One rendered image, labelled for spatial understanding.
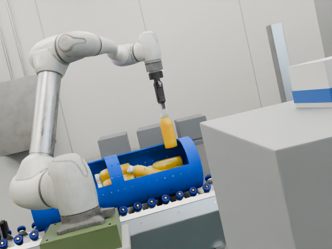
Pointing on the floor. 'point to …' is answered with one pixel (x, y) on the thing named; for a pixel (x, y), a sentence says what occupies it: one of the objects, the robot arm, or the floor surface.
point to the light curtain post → (280, 60)
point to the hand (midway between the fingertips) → (163, 109)
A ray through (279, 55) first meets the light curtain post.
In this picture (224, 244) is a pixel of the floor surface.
